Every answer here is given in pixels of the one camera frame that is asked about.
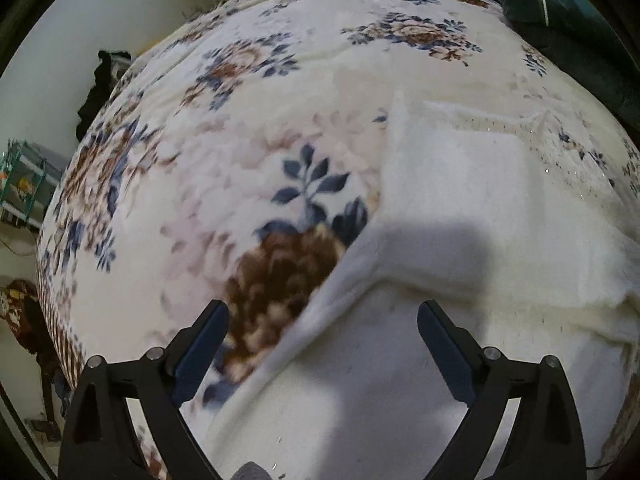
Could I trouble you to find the brown patterned cloth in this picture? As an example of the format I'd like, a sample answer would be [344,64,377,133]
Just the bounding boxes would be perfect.
[1,278,58,370]

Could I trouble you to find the floral fleece blanket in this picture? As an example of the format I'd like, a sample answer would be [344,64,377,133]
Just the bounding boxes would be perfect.
[34,0,640,480]

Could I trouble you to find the dark green garment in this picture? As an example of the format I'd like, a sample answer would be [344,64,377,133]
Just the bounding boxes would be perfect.
[494,0,639,131]

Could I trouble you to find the black clothing on wall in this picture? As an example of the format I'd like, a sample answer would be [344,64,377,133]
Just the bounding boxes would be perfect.
[76,50,132,142]

